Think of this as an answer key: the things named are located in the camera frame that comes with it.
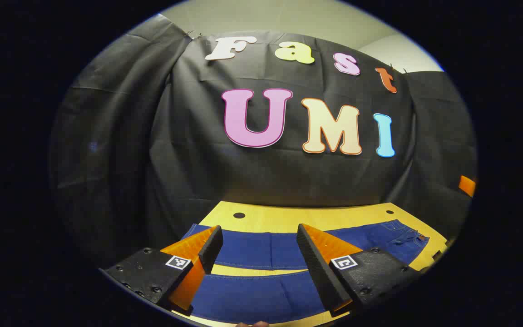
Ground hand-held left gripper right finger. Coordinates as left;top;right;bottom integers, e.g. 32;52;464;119
296;223;428;317

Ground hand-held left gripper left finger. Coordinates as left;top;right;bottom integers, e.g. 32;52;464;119
99;225;224;315

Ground blue denim jeans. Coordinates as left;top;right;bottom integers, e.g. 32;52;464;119
181;219;430;325

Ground black backdrop cloth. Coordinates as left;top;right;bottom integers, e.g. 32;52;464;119
49;14;478;268

